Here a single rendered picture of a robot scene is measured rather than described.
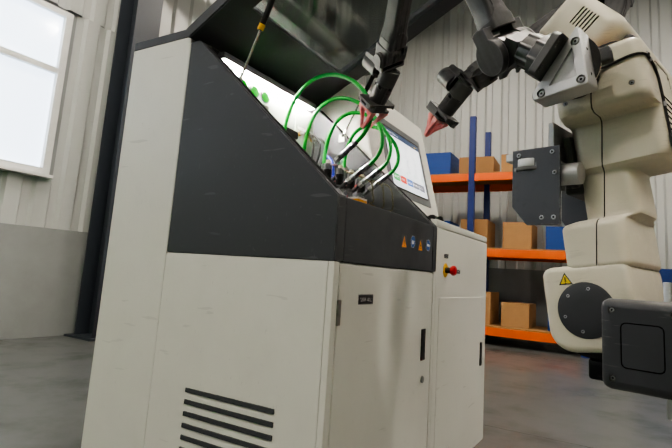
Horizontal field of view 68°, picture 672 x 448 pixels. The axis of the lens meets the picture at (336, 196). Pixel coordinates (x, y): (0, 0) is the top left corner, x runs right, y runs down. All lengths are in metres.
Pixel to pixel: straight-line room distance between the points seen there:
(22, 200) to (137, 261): 3.76
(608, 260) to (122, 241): 1.35
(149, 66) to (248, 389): 1.08
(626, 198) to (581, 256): 0.14
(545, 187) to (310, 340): 0.62
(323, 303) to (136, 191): 0.78
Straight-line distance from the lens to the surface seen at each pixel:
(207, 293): 1.44
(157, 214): 1.62
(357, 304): 1.30
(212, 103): 1.55
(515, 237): 6.85
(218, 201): 1.44
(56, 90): 5.57
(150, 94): 1.78
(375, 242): 1.38
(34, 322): 5.46
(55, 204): 5.51
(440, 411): 1.97
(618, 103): 1.09
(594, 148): 1.13
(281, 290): 1.27
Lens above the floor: 0.76
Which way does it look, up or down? 9 degrees up
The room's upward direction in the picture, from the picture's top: 4 degrees clockwise
